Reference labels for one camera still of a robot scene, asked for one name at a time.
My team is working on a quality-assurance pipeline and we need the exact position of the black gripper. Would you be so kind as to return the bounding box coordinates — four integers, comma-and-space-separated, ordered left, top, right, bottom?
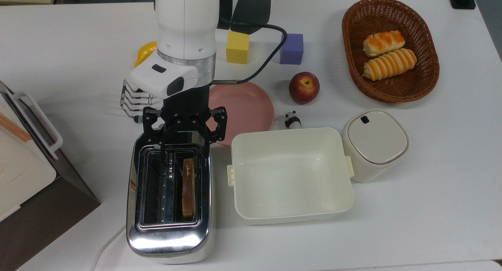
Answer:
142, 85, 227, 162

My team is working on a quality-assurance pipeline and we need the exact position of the brown bread slice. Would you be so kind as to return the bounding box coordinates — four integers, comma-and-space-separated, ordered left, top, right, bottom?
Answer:
182, 158, 195, 219

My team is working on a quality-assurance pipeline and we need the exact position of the pink plate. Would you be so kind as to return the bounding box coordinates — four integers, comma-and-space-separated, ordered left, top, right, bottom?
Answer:
207, 81, 275, 148

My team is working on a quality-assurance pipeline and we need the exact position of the long striped bread roll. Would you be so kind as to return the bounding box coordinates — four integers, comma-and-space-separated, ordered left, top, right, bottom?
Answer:
362, 48, 417, 82

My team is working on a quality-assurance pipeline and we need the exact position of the short orange-glazed bread roll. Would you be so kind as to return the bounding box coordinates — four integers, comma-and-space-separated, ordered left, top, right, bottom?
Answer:
362, 30, 406, 58

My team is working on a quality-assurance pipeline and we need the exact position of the metal toast rack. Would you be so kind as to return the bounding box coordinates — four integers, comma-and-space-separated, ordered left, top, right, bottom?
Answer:
120, 80, 153, 124

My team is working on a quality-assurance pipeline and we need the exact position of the yellow banana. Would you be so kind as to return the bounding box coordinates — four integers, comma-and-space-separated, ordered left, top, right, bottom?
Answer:
135, 42, 158, 67

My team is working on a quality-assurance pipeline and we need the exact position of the yellow foam cube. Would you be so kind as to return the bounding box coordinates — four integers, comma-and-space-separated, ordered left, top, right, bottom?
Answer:
226, 31, 251, 64

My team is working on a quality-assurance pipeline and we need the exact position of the small panda figurine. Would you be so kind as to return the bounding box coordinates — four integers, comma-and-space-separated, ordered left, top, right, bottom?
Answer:
284, 111, 302, 129

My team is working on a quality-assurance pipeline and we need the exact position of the chrome and cream toaster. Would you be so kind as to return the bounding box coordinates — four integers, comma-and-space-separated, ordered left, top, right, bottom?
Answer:
126, 126, 216, 264

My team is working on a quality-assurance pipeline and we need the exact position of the cream rectangular plastic container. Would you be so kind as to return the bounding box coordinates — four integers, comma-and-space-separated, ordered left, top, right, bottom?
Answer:
227, 127, 355, 226

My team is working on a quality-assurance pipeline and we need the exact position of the red apple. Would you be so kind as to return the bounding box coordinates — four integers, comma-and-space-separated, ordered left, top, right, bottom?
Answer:
289, 71, 320, 105

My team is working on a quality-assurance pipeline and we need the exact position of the purple foam cube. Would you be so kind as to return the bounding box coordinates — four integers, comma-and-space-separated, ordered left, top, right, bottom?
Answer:
279, 33, 304, 65

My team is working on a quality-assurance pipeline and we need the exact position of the cream and brown countertop oven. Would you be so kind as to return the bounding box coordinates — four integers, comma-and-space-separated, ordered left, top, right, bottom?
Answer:
0, 80, 101, 271

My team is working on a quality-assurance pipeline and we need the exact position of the cream lidded canister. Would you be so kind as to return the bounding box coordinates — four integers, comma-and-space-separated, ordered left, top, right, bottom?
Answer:
342, 109, 411, 183

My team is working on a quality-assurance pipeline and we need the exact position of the brown wicker basket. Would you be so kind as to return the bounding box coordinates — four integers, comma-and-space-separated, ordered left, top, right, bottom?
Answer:
342, 0, 440, 104

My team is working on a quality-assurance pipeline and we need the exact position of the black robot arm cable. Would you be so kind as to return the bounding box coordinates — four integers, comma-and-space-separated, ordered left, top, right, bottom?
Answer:
212, 15, 288, 85

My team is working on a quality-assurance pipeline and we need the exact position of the white toaster power cord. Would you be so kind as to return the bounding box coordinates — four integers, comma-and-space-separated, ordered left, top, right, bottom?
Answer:
90, 223, 128, 271

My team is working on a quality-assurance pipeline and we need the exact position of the white oven door handle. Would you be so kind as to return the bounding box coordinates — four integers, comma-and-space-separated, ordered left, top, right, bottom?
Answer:
11, 91, 64, 160

